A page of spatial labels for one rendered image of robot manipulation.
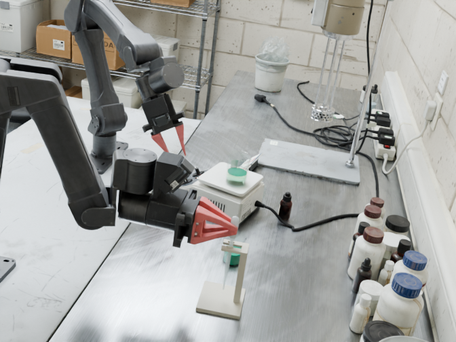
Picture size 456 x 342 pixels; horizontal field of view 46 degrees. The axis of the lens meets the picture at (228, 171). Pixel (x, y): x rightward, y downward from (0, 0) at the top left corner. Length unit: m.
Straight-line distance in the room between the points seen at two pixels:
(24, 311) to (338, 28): 0.99
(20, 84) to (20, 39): 2.89
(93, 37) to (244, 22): 2.26
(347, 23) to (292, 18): 2.12
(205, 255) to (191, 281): 0.09
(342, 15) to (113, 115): 0.64
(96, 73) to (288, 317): 0.78
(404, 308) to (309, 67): 2.80
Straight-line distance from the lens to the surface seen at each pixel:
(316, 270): 1.15
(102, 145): 1.46
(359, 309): 1.00
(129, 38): 1.26
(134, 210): 0.93
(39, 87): 0.82
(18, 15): 3.66
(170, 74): 1.18
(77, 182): 0.89
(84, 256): 1.12
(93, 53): 1.43
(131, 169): 0.89
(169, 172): 0.88
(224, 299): 1.02
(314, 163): 1.60
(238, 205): 1.20
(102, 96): 1.42
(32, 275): 1.08
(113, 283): 1.05
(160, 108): 1.16
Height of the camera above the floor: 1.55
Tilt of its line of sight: 26 degrees down
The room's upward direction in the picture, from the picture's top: 8 degrees clockwise
